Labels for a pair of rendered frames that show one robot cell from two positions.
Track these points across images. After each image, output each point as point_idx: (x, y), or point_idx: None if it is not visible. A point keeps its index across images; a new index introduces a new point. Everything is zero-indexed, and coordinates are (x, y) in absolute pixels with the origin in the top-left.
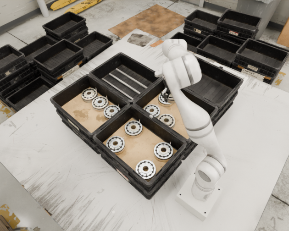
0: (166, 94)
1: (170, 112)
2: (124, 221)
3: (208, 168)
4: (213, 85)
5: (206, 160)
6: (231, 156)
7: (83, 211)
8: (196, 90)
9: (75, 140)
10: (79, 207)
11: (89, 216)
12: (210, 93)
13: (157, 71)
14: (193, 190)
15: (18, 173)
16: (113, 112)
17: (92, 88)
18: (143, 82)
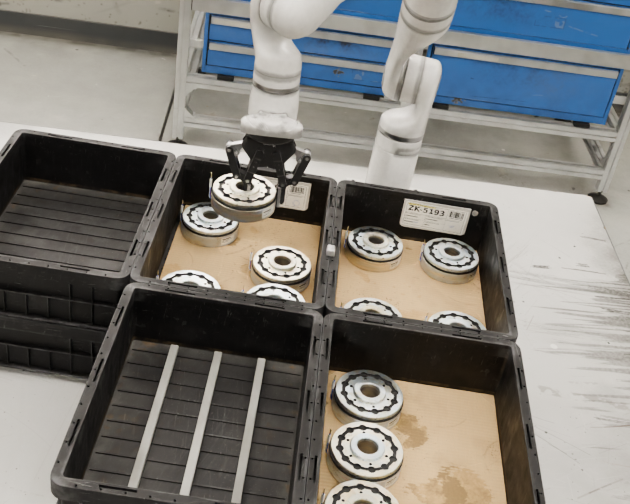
0: (263, 195)
1: (229, 281)
2: (546, 322)
3: (435, 61)
4: (30, 224)
5: (419, 69)
6: None
7: (619, 397)
8: (80, 253)
9: None
10: (622, 409)
11: (611, 381)
12: (75, 222)
13: (291, 123)
14: (408, 188)
15: None
16: (371, 381)
17: None
18: (140, 396)
